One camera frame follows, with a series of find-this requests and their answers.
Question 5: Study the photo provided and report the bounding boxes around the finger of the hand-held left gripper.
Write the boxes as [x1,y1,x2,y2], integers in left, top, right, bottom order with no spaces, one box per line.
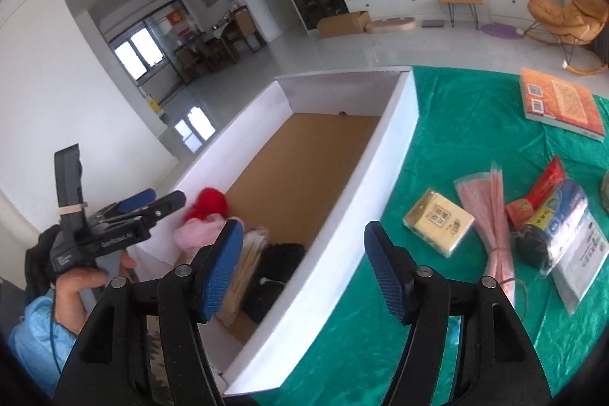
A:
[138,190,187,224]
[97,188,157,219]

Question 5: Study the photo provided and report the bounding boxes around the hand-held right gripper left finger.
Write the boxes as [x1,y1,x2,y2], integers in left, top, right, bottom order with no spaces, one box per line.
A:
[54,220,244,406]

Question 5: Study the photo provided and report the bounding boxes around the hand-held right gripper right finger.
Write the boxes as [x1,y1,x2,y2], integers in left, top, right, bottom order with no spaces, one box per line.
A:
[364,220,553,406]

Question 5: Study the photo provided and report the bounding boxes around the tan plastic bag bundle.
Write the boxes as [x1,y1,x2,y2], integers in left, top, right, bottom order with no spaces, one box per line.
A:
[216,225,269,328]

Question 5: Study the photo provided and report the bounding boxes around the red yarn ball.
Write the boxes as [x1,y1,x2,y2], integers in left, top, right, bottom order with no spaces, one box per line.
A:
[183,187,230,223]

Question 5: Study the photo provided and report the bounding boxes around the pink mesh bath pouf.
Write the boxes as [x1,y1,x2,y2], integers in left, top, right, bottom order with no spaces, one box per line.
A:
[172,216,229,252]

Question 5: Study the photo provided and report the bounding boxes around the black cloth white clip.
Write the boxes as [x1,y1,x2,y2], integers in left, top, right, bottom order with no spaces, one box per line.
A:
[242,273,286,323]

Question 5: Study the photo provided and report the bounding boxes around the yellow boxed pack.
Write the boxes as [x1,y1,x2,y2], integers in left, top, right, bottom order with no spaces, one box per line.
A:
[403,189,475,259]

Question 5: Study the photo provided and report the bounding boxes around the pink plastic bag bundle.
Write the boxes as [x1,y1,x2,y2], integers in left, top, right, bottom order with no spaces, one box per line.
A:
[453,166,517,297]

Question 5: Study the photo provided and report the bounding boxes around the white cardboard box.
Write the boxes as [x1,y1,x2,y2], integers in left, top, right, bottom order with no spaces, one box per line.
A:
[131,70,419,397]

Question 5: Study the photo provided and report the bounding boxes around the red packet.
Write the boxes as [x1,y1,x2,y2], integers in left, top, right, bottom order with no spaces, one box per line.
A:
[505,156,567,228]

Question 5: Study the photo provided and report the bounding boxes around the blue garbage bag roll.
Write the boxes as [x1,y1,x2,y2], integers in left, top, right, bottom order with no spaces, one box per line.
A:
[511,180,591,276]

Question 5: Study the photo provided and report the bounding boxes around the white wet wipes pack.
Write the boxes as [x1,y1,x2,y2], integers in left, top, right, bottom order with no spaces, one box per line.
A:
[552,209,609,316]

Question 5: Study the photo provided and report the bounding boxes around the person's left forearm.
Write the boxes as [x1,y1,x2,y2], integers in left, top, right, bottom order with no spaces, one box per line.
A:
[8,294,79,400]

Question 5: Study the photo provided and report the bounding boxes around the person's left hand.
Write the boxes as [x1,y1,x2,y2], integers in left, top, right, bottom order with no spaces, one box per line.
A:
[54,251,139,335]

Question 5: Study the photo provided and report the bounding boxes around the dark cloth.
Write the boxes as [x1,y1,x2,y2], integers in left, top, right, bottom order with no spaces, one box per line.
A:
[24,225,65,302]

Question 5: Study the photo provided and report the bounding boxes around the green tablecloth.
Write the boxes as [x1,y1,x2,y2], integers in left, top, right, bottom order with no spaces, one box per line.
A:
[252,66,609,406]

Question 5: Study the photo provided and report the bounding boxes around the wooden dining chair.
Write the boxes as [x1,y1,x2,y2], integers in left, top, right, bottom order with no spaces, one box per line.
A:
[221,6,266,55]

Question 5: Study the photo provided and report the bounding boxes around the orange book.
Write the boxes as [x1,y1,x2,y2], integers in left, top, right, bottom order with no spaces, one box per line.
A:
[518,67,605,143]

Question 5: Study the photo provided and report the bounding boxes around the beige oval floor cushion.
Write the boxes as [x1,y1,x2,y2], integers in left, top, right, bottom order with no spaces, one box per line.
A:
[367,18,418,36]

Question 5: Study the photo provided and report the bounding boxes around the brown cardboard box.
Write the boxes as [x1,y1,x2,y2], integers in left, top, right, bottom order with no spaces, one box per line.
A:
[316,10,372,38]

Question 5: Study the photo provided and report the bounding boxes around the purple round rug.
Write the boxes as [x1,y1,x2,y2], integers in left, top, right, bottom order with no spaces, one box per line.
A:
[478,23,524,40]

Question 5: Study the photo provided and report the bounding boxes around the white television cabinet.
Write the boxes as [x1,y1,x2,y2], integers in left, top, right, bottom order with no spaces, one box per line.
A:
[345,0,538,24]

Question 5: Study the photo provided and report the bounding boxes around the wooden stool metal legs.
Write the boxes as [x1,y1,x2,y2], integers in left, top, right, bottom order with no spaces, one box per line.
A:
[438,0,485,29]

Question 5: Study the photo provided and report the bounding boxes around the orange lounge chair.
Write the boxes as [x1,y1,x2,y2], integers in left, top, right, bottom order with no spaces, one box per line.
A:
[527,0,609,76]

